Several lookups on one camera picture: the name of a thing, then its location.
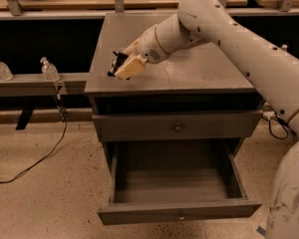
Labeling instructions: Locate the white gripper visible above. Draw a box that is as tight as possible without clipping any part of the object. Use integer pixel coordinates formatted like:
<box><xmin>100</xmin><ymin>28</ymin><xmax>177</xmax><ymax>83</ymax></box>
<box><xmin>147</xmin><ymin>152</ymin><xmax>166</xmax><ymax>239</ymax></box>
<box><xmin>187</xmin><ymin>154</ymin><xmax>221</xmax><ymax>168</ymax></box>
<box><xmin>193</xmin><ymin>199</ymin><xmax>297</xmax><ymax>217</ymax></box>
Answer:
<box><xmin>114</xmin><ymin>25</ymin><xmax>170</xmax><ymax>80</ymax></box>

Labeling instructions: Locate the black rxbar chocolate wrapper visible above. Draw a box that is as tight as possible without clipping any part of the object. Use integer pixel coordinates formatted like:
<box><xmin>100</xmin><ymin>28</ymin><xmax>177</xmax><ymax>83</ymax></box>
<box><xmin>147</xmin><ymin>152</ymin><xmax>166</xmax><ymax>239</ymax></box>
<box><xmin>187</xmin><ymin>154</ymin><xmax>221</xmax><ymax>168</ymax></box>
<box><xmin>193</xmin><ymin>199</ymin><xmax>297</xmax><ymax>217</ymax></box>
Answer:
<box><xmin>108</xmin><ymin>51</ymin><xmax>129</xmax><ymax>77</ymax></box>

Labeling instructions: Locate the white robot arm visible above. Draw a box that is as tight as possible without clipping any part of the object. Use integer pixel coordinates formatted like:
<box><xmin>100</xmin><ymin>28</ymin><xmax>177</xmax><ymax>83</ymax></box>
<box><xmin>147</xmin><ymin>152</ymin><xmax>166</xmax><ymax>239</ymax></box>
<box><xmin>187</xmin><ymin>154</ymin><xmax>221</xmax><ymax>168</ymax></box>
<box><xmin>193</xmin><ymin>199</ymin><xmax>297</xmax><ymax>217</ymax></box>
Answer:
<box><xmin>110</xmin><ymin>0</ymin><xmax>299</xmax><ymax>239</ymax></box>

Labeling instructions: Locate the closed grey upper drawer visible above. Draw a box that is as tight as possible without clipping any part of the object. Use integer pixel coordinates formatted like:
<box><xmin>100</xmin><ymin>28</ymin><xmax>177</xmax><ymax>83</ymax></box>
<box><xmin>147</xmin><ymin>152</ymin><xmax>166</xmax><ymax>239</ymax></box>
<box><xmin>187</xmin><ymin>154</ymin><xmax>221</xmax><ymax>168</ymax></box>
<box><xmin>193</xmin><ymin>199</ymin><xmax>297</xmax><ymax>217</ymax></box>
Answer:
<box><xmin>93</xmin><ymin>110</ymin><xmax>262</xmax><ymax>142</ymax></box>

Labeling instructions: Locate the grey wooden drawer cabinet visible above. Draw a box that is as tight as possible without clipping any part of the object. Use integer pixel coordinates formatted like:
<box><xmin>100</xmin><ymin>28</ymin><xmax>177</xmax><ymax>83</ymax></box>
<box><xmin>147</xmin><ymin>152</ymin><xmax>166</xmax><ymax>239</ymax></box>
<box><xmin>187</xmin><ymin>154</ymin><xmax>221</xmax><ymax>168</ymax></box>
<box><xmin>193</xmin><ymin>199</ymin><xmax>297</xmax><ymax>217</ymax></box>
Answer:
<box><xmin>85</xmin><ymin>13</ymin><xmax>263</xmax><ymax>155</ymax></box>

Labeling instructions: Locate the round brass drawer knob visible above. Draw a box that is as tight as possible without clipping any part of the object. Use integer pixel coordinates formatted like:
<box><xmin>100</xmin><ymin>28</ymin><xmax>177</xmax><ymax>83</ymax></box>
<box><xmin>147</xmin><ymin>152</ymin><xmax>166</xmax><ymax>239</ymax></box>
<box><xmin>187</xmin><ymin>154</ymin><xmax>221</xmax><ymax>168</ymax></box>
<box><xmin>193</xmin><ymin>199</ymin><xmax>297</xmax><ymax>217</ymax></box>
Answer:
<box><xmin>174</xmin><ymin>123</ymin><xmax>183</xmax><ymax>132</ymax></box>

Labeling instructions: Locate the open grey middle drawer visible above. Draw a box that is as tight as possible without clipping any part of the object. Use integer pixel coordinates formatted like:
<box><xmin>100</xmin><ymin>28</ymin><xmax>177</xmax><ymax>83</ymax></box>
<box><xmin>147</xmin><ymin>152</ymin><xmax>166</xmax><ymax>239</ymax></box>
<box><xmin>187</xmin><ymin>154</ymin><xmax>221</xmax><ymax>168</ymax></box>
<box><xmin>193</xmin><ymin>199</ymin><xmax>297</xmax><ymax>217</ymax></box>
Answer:
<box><xmin>98</xmin><ymin>139</ymin><xmax>261</xmax><ymax>225</ymax></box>

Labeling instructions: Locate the clear bottle near cabinet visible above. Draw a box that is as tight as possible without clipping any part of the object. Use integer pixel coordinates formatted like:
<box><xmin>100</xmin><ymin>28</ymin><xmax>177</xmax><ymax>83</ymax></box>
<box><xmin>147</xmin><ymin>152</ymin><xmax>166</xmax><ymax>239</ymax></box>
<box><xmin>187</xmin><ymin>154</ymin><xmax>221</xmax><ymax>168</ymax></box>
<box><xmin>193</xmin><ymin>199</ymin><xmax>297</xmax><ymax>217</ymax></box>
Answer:
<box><xmin>40</xmin><ymin>57</ymin><xmax>60</xmax><ymax>82</ymax></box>

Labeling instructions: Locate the clear bottle far left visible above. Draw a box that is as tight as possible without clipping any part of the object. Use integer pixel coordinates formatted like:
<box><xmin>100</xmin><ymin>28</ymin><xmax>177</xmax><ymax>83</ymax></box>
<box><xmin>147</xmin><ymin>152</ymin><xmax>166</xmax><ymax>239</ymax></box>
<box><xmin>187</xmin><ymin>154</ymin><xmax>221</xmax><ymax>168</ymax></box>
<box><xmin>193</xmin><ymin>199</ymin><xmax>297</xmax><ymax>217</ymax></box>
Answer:
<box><xmin>0</xmin><ymin>62</ymin><xmax>13</xmax><ymax>81</ymax></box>

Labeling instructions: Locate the grey metal rail shelf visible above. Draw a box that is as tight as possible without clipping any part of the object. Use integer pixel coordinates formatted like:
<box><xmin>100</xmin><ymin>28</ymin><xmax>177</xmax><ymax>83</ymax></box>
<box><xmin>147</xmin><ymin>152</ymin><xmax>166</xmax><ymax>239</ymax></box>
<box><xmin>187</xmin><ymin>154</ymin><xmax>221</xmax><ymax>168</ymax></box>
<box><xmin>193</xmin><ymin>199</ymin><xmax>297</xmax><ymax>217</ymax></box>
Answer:
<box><xmin>0</xmin><ymin>73</ymin><xmax>89</xmax><ymax>97</ymax></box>

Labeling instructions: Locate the black cable right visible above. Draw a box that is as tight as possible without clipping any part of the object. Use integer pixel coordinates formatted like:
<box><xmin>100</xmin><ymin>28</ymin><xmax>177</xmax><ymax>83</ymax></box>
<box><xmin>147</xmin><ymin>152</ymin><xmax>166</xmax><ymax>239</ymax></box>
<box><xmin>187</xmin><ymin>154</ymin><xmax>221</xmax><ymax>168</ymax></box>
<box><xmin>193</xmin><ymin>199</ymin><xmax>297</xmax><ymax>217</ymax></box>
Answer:
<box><xmin>267</xmin><ymin>115</ymin><xmax>297</xmax><ymax>141</ymax></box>

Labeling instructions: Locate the black floor cable left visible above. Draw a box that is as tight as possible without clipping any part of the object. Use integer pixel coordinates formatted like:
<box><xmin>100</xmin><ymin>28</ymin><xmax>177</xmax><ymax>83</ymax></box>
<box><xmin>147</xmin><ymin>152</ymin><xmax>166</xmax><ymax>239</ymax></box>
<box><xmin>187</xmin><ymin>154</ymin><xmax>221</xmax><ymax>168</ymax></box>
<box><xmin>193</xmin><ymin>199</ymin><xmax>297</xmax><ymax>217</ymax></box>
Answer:
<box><xmin>0</xmin><ymin>93</ymin><xmax>69</xmax><ymax>186</ymax></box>

